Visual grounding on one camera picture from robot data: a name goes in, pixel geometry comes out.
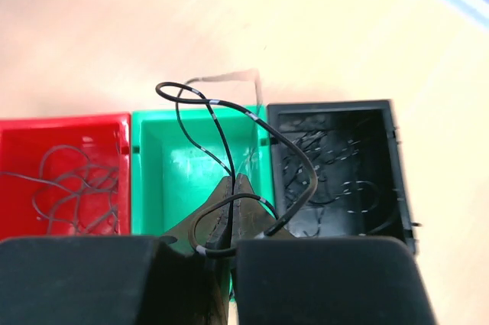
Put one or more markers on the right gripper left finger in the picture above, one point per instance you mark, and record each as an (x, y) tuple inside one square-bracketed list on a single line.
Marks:
[(112, 280)]

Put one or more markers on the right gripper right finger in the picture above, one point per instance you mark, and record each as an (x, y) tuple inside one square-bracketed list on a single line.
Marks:
[(338, 280)]

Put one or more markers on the black plastic bin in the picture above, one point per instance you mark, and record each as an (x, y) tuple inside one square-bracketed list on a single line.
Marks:
[(353, 148)]

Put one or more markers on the green plastic bin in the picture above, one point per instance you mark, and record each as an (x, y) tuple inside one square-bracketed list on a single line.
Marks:
[(178, 159)]

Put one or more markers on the red plastic bin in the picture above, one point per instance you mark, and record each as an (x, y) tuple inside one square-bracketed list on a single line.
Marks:
[(66, 176)]

